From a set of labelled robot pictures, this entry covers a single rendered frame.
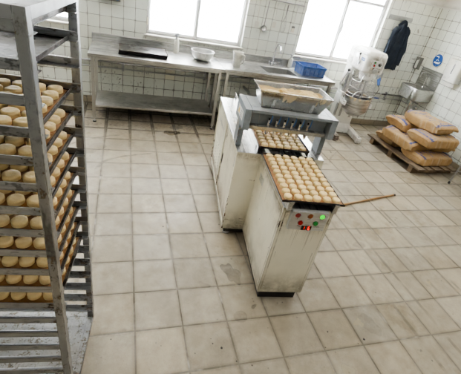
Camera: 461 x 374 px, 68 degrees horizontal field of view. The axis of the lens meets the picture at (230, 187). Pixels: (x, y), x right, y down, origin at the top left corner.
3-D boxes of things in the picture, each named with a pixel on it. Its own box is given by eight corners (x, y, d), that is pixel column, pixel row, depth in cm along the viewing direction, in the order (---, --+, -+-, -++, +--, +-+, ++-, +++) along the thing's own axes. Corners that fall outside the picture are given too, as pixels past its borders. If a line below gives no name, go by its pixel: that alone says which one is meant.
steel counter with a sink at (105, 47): (90, 122, 448) (85, 21, 384) (93, 103, 504) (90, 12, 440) (317, 136, 550) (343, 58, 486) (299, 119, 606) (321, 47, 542)
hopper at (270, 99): (249, 96, 268) (253, 78, 261) (315, 105, 279) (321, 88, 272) (256, 109, 244) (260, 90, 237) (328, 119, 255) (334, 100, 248)
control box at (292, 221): (285, 225, 214) (291, 208, 206) (321, 228, 218) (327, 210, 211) (286, 229, 211) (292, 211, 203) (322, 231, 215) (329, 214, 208)
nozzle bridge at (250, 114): (231, 133, 286) (239, 93, 268) (311, 142, 300) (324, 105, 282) (237, 151, 258) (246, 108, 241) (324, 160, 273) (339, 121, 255)
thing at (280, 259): (240, 236, 307) (262, 147, 260) (275, 237, 314) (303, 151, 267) (254, 300, 249) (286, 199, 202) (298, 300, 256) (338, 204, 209)
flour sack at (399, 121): (399, 132, 522) (404, 122, 513) (382, 121, 555) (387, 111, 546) (435, 135, 543) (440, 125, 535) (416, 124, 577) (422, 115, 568)
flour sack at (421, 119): (399, 117, 536) (404, 107, 527) (418, 118, 552) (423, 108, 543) (436, 137, 481) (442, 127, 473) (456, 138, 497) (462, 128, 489)
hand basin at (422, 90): (435, 129, 571) (470, 63, 514) (416, 128, 560) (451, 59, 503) (397, 107, 650) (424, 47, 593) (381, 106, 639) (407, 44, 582)
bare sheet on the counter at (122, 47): (119, 50, 420) (119, 49, 419) (119, 43, 452) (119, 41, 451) (168, 56, 439) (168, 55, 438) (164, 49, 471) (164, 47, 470)
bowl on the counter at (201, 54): (191, 61, 458) (193, 51, 451) (188, 55, 484) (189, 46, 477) (215, 64, 468) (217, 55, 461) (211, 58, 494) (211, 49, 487)
